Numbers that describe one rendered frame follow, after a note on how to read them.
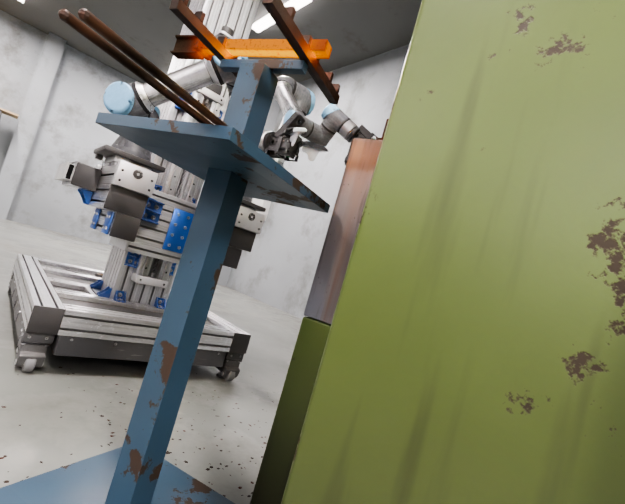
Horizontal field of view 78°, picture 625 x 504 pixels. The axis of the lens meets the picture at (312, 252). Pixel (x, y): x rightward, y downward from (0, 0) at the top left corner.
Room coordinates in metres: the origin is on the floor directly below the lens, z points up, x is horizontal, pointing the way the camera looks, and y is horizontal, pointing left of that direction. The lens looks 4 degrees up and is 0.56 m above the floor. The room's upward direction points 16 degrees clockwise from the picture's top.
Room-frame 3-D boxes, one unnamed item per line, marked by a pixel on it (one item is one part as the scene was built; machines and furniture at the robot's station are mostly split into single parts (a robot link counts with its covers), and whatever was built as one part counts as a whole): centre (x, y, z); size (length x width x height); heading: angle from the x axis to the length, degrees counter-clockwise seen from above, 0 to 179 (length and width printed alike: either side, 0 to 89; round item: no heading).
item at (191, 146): (0.79, 0.21, 0.73); 0.40 x 0.30 x 0.02; 155
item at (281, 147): (1.31, 0.20, 0.97); 0.12 x 0.08 x 0.09; 59
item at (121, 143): (1.54, 0.80, 0.87); 0.15 x 0.15 x 0.10
